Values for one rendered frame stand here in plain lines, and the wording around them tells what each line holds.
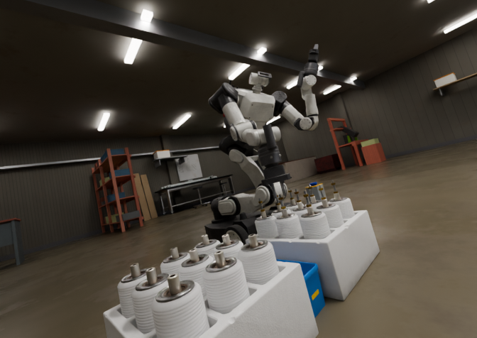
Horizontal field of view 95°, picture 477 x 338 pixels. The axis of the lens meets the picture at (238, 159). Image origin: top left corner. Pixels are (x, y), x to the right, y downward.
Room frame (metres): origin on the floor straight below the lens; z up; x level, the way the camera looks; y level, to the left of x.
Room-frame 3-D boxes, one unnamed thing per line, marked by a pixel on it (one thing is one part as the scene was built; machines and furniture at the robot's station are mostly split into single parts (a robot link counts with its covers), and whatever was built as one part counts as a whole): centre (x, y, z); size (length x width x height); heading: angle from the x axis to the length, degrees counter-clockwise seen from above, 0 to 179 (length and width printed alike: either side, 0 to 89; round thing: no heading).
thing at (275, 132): (0.90, -0.14, 0.57); 0.11 x 0.11 x 0.11; 15
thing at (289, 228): (0.91, -0.13, 0.16); 0.10 x 0.10 x 0.18
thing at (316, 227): (0.83, -0.21, 0.16); 0.10 x 0.10 x 0.18
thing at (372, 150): (8.02, -4.48, 0.98); 1.52 x 1.36 x 1.96; 131
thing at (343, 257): (1.00, -0.22, 0.09); 0.39 x 0.39 x 0.18; 43
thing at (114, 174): (6.24, 3.67, 1.07); 2.32 x 0.65 x 2.14; 41
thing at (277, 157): (0.91, -0.13, 0.45); 0.13 x 0.10 x 0.12; 90
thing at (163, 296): (0.45, 0.18, 0.25); 0.08 x 0.08 x 0.01
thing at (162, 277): (0.54, 0.27, 0.25); 0.08 x 0.08 x 0.01
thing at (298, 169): (9.76, -2.38, 0.41); 2.42 x 0.78 x 0.83; 131
